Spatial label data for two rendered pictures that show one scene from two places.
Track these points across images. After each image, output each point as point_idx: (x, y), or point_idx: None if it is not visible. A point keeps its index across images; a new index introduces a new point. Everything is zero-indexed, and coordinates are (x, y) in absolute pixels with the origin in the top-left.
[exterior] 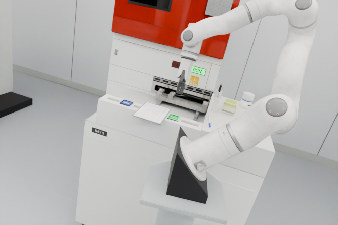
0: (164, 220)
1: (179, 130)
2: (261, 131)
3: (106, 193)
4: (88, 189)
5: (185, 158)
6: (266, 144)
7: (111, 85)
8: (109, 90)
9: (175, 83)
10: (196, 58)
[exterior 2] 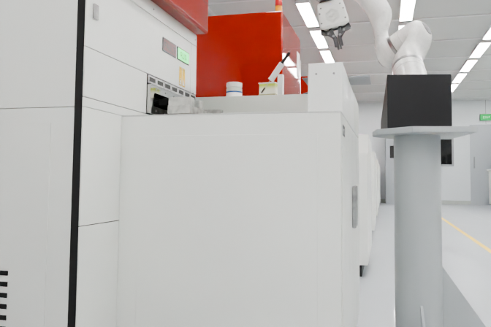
0: (438, 177)
1: (396, 77)
2: (426, 50)
3: (347, 266)
4: (344, 280)
5: None
6: None
7: (92, 112)
8: (88, 131)
9: (169, 85)
10: None
